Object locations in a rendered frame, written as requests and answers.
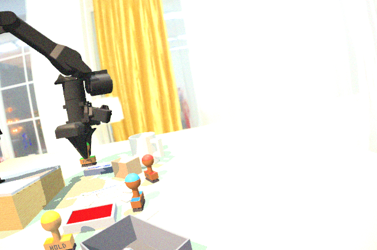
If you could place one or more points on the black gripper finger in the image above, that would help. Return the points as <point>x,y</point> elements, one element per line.
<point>89,138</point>
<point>80,144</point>

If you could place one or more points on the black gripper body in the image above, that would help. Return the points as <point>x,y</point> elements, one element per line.
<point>75,125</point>

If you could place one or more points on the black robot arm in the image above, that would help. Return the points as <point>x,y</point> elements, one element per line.
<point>68,62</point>

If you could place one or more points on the grey mug with cream handle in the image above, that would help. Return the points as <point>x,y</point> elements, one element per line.
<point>146,143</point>

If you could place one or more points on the red rubber stamp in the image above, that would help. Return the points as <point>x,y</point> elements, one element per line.
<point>151,175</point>

